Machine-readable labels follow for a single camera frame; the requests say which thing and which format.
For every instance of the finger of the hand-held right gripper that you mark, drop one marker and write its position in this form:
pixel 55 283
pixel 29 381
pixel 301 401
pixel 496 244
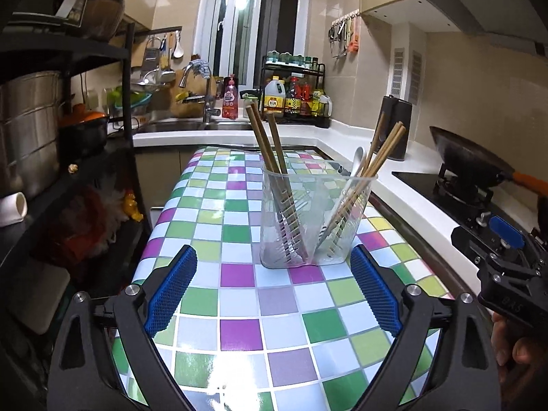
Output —
pixel 507 231
pixel 475 246

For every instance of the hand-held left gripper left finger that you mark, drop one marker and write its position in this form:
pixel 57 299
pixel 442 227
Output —
pixel 171 291

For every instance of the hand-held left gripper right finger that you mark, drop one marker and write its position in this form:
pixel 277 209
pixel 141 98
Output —
pixel 376 291

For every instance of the clear plastic utensil holder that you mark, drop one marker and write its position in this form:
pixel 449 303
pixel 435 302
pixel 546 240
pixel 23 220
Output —
pixel 308 205

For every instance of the person's right hand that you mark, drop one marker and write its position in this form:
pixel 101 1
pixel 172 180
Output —
pixel 522 355

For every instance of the black gas stove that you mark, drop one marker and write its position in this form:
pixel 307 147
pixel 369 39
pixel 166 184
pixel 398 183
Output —
pixel 462 192

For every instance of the checkered colourful tablecloth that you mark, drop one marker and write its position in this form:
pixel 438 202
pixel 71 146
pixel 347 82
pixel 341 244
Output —
pixel 239 274

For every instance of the grey flat board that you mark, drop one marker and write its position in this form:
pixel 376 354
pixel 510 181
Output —
pixel 34 299

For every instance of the black electric kettle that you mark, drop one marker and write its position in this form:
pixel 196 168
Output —
pixel 396 105

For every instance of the steel kitchen sink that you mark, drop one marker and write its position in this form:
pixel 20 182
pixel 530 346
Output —
pixel 180 127

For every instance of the white plastic pipe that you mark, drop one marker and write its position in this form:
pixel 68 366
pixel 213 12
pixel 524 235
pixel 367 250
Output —
pixel 13 209

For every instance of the black pot orange lid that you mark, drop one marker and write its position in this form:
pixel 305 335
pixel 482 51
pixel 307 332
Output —
pixel 83 132

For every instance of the wooden cutting board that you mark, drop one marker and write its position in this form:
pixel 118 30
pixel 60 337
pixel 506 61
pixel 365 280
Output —
pixel 192 107

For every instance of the chrome kitchen faucet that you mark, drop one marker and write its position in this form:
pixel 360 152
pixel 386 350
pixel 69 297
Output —
pixel 208 102

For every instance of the green plastic bowls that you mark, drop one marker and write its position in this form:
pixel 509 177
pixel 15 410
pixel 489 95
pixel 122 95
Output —
pixel 128 100

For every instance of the red dish soap bottle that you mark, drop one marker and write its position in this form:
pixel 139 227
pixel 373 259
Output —
pixel 230 100

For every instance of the black metal shelf rack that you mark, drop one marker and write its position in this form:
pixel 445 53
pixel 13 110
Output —
pixel 128 94

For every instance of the clear jar green lid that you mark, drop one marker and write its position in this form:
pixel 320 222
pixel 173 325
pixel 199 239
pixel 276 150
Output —
pixel 249 102

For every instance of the dark soy sauce bottle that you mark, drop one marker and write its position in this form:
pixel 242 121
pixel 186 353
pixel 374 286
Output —
pixel 292 100

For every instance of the large steel stockpot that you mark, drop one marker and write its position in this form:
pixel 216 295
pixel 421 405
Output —
pixel 25 137

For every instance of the yellow cooking oil bottle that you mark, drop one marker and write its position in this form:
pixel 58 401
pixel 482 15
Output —
pixel 274 100

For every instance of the black spice rack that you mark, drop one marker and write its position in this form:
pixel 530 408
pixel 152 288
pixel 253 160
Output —
pixel 323 72

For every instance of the grey range hood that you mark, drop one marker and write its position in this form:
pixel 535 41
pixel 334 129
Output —
pixel 471 0

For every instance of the metal hanging grater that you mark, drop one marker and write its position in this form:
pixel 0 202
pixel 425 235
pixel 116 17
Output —
pixel 150 55

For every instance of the white hanging ladle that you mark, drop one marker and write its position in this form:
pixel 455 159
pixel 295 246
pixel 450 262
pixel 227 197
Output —
pixel 177 49

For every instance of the row of spice jars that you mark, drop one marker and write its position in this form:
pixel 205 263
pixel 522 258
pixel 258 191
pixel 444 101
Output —
pixel 291 58

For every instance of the hanging kitchen scissors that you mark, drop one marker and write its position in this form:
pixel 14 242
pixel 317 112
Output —
pixel 336 34

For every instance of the white framed window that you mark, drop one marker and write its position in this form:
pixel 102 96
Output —
pixel 252 30

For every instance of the brown clay pot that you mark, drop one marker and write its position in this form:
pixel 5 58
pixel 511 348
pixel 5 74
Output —
pixel 105 17

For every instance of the white wall vent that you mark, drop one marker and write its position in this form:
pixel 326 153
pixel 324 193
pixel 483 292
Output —
pixel 416 77
pixel 398 72

